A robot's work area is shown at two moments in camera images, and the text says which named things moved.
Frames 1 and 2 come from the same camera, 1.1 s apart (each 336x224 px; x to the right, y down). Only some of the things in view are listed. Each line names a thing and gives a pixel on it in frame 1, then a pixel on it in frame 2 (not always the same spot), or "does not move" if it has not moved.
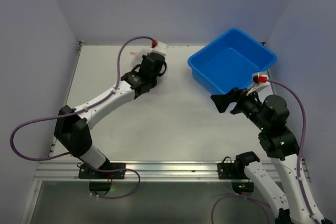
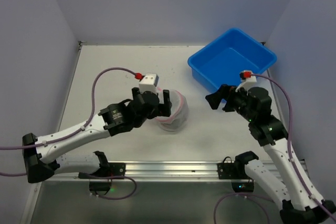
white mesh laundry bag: [136, 56] → [179, 113]
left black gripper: [153, 61] → [159, 106]
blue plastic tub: [229, 62] does not move
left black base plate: [85, 173] does not move
